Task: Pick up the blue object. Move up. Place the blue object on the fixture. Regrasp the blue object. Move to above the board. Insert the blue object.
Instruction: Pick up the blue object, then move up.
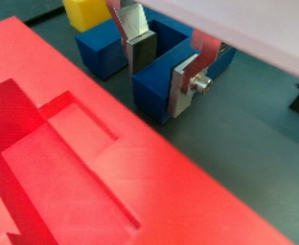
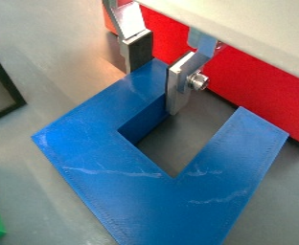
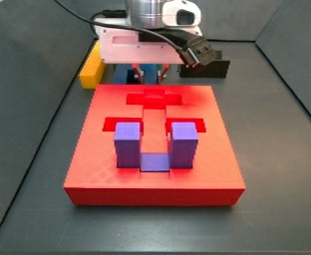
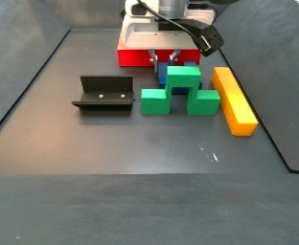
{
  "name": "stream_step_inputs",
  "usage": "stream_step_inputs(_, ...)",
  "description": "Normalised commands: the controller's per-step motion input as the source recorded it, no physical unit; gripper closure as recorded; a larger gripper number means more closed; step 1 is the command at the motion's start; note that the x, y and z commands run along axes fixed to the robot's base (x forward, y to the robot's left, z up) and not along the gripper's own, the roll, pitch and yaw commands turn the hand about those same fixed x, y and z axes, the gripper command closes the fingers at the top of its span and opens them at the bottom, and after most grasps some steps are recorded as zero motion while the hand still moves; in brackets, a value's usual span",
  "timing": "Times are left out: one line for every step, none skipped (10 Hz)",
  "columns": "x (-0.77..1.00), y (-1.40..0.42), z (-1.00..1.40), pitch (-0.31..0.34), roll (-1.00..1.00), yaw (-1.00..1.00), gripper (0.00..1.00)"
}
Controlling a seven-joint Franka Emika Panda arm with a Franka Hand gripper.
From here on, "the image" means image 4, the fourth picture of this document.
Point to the green stepped block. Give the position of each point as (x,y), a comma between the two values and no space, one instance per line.
(179,80)

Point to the black angle fixture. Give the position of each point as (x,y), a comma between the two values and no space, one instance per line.
(106,92)

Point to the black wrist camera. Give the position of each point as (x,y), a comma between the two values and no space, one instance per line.
(205,35)

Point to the yellow long block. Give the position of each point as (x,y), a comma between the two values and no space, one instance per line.
(238,112)

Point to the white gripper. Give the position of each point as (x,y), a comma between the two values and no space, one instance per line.
(146,31)

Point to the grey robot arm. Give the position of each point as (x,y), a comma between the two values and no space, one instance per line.
(144,43)

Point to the blue U-shaped block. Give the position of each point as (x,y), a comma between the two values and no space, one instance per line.
(176,90)

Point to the red base fixture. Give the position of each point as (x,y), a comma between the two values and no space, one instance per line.
(131,57)

